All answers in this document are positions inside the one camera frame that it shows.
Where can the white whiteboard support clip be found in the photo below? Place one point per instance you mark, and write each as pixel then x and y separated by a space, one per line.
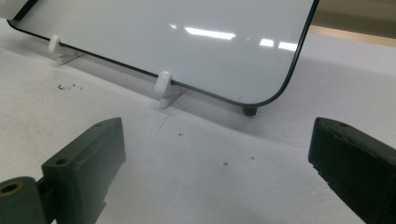
pixel 165 88
pixel 56 46

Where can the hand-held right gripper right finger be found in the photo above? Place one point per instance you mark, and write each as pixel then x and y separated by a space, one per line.
pixel 355 161

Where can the white whiteboard with black frame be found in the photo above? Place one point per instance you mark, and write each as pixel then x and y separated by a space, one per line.
pixel 174 46

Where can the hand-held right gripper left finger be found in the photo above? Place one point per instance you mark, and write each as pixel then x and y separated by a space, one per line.
pixel 84 168

